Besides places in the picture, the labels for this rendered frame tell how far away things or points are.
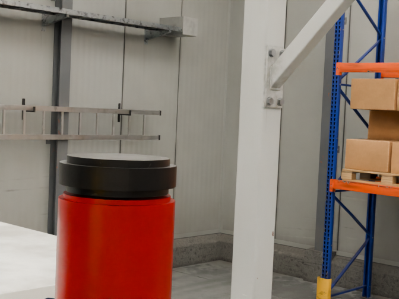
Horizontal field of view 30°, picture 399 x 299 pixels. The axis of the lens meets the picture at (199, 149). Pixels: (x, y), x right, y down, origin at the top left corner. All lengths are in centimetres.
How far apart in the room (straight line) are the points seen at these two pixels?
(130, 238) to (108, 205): 2
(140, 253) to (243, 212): 261
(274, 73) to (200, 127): 869
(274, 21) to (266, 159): 53
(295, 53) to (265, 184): 52
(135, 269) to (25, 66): 914
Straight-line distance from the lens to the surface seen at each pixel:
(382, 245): 1043
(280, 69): 284
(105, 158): 31
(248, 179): 289
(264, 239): 293
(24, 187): 950
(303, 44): 279
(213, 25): 1174
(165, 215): 31
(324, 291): 928
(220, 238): 1197
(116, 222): 30
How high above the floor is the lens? 236
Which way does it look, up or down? 3 degrees down
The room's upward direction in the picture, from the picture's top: 3 degrees clockwise
